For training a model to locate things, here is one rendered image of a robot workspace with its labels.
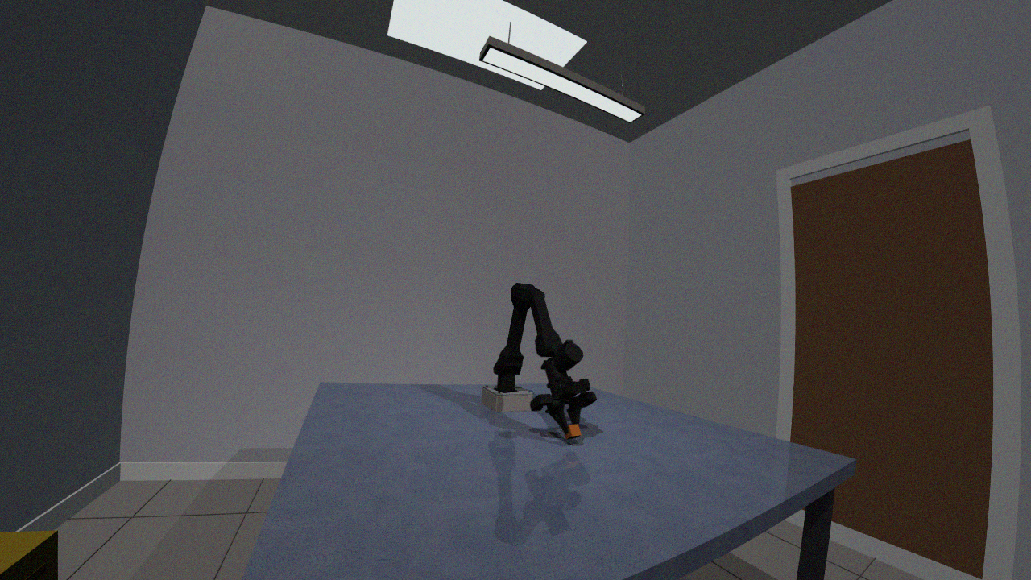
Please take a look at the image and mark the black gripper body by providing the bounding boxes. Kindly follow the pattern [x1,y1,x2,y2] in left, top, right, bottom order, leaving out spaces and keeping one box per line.
[530,373,597,411]

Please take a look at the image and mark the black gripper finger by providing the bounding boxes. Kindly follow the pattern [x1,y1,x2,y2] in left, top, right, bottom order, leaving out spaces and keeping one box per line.
[545,404,569,433]
[566,402,586,427]

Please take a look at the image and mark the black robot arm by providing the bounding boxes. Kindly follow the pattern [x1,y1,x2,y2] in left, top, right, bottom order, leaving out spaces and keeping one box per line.
[493,283,590,396]

